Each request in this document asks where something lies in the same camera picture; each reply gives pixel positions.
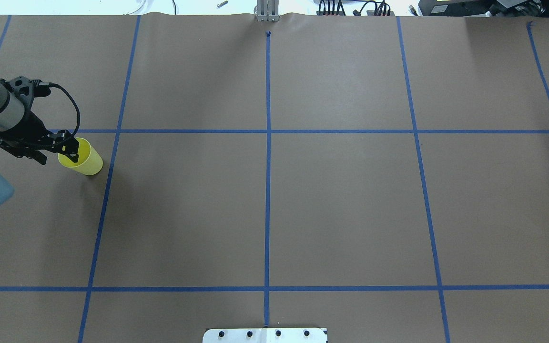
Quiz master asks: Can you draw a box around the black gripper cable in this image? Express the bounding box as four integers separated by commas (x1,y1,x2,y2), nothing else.
48,83,81,140

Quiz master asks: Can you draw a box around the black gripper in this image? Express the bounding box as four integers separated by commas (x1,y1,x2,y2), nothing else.
0,76,79,163

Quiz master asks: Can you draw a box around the yellow plastic cup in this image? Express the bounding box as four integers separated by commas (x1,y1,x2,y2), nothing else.
57,138,104,176

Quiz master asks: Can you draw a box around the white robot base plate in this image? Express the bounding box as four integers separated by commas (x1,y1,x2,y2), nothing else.
202,327,329,343

